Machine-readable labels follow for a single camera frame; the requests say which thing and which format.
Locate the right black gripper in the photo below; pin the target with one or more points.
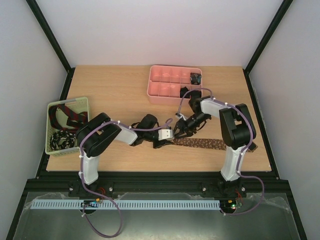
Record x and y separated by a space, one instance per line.
188 124

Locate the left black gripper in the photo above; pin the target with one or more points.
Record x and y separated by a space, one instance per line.
163 142

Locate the brown floral tie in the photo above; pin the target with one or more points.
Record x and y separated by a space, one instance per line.
204 143

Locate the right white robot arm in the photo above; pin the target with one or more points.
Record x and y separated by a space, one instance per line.
237 131

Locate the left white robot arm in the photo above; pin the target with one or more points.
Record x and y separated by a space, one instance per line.
97 134

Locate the rolled black tie right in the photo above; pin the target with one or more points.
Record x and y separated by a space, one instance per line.
195 94

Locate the rolled black tie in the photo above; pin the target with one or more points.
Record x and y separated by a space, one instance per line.
184 93
195 94

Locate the rolled black tie left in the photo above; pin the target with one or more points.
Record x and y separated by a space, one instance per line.
184 93

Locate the pink compartment organizer box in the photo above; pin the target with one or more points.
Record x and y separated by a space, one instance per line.
165 82

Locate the rolled blue patterned tie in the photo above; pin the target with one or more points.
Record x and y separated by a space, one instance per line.
195 78

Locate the red black striped tie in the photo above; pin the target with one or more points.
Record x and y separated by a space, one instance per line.
74 120

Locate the green perforated basket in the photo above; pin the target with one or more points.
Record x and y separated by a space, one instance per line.
78 105

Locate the black white patterned tie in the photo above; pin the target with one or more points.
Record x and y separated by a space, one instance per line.
62 140

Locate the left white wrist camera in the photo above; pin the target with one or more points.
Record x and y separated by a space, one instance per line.
165 134

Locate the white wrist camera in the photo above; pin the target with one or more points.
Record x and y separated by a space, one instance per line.
165 134
181 117

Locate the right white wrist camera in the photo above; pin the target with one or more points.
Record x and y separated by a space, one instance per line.
181 117

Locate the black aluminium frame rail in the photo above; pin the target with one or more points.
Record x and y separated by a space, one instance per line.
205 184

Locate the light blue cable duct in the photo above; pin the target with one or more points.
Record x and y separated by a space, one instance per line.
73 204

